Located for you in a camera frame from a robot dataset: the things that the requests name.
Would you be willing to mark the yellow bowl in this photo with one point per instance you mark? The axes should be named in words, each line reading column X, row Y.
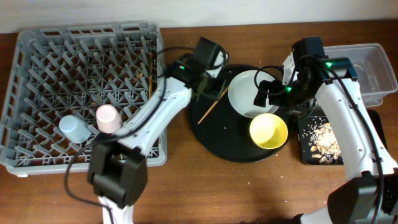
column 268, row 131

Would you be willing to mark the round black serving tray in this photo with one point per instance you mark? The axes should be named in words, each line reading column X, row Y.
column 224, row 132

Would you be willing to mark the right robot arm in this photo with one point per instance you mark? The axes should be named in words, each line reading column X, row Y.
column 370, row 192

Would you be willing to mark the clear plastic waste bin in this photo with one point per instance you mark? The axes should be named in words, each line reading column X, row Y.
column 374, row 71

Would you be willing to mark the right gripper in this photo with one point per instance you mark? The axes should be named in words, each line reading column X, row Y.
column 298, row 108

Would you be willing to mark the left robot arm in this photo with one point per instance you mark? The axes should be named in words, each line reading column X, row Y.
column 118, row 166

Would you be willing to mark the grey plastic dishwasher rack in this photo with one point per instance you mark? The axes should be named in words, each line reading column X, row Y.
column 72, row 71

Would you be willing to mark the grey round plate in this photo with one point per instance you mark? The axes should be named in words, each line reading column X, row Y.
column 242, row 92

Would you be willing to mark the blue plastic cup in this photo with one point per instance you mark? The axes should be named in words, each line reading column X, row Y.
column 74, row 129

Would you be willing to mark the food scraps pile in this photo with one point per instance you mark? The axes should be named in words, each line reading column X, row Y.
column 322, row 144

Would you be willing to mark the pink plastic cup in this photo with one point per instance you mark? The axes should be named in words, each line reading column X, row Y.
column 108, row 119

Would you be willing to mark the black rectangular tray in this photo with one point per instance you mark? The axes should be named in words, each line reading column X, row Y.
column 317, row 116

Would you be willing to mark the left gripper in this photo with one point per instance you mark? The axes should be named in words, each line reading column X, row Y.
column 214, row 86

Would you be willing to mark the wooden chopstick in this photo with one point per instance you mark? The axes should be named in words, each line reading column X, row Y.
column 213, row 105
column 150, row 78

